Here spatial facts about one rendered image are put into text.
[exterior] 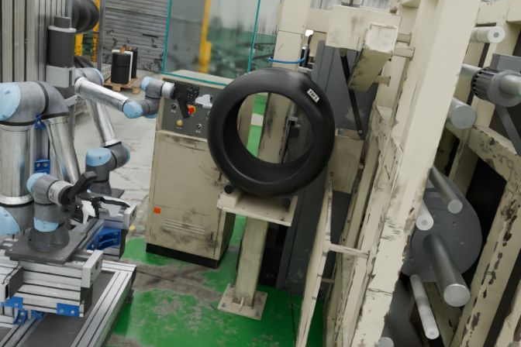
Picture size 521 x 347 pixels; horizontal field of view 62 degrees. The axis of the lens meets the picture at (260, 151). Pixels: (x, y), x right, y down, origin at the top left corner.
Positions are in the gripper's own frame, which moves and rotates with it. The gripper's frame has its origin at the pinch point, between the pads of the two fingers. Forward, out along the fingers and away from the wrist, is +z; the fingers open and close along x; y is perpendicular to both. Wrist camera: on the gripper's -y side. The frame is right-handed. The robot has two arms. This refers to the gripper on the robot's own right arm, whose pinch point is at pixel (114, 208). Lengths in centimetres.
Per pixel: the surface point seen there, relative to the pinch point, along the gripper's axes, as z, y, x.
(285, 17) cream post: -5, -81, -105
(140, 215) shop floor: -125, 83, -179
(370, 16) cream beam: 49, -78, -56
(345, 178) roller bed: 42, -8, -121
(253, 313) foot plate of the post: 8, 89, -127
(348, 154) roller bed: 41, -21, -119
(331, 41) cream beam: 38, -67, -54
